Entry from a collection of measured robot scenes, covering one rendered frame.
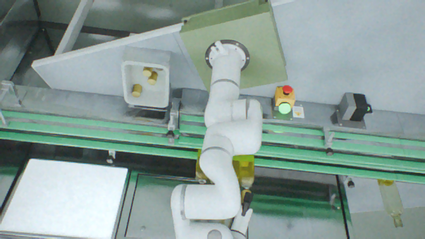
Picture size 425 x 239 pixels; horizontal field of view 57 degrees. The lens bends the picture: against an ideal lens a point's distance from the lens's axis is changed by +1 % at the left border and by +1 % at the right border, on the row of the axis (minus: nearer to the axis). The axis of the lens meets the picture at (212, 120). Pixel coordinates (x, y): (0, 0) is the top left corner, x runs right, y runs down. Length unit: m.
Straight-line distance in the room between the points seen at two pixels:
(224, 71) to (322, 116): 0.54
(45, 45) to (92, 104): 0.73
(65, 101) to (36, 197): 0.39
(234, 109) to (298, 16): 0.43
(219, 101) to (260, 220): 0.66
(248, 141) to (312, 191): 0.80
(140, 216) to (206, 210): 0.65
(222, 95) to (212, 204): 0.37
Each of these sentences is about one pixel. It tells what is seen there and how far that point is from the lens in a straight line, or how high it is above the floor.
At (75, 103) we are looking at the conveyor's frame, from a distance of 1.69.
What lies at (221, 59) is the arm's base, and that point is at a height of 0.90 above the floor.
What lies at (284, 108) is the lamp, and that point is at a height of 0.85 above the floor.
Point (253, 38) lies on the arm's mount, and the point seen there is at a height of 0.84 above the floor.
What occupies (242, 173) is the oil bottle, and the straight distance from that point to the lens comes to 1.51.
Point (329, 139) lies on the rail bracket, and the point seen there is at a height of 0.96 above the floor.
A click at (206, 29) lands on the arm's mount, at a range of 1.29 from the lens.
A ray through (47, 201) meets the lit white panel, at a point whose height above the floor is 1.18.
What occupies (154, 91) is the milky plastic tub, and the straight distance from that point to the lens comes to 1.60.
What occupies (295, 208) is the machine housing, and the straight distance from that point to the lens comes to 1.71.
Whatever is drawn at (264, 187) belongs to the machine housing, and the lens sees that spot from 1.72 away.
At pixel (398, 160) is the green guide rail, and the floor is 0.94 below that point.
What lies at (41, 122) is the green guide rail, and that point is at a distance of 1.68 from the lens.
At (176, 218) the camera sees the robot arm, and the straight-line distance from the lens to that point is 0.98.
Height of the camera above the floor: 1.88
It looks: 41 degrees down
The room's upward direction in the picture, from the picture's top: 176 degrees counter-clockwise
